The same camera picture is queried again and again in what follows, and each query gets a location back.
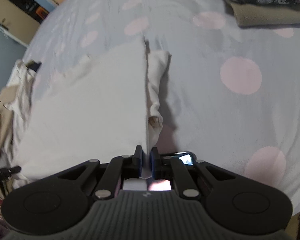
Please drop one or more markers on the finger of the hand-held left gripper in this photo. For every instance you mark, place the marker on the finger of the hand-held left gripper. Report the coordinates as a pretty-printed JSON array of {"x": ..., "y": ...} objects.
[{"x": 5, "y": 172}]

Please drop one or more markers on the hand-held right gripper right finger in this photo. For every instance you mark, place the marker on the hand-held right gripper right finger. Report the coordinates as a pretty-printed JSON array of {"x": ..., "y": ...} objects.
[{"x": 154, "y": 162}]

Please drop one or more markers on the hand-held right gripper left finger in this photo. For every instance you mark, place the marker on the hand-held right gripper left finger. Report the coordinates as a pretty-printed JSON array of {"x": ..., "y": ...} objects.
[{"x": 139, "y": 161}]

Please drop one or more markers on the white long-sleeved shirt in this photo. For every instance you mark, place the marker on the white long-sleeved shirt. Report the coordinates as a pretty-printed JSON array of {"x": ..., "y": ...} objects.
[{"x": 90, "y": 105}]

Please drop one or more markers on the black smartphone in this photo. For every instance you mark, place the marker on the black smartphone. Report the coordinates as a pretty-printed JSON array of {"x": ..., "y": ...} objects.
[{"x": 185, "y": 158}]

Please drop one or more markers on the white crumpled garment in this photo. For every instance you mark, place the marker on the white crumpled garment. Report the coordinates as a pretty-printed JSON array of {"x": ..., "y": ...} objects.
[{"x": 22, "y": 92}]

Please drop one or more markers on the dark navy garment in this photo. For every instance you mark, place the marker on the dark navy garment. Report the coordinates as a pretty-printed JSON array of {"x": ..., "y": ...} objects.
[{"x": 34, "y": 66}]

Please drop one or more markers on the bedside shelf unit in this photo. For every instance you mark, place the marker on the bedside shelf unit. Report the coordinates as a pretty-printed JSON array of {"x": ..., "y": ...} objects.
[{"x": 12, "y": 12}]

